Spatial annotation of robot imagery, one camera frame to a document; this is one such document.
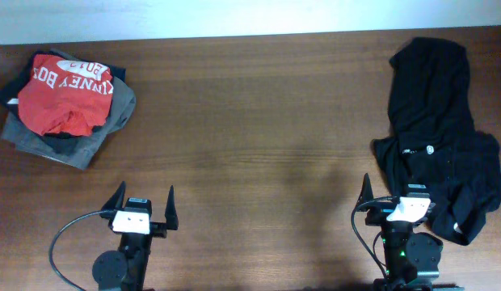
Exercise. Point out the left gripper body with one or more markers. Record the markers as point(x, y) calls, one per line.
point(158, 229)

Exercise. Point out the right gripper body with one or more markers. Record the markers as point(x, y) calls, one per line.
point(378, 215)

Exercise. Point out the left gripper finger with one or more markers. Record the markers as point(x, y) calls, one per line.
point(171, 215)
point(116, 200)

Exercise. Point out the black polo shirt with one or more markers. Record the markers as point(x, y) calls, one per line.
point(434, 141)

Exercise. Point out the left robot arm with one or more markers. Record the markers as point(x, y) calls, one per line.
point(125, 267)

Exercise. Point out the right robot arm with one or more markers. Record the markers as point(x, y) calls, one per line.
point(411, 259)

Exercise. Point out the grey folded garment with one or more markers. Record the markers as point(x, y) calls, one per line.
point(123, 105)

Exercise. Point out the red printed t-shirt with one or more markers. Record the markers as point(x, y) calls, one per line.
point(65, 96)

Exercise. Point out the dark navy folded garment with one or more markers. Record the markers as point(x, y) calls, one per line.
point(61, 143)

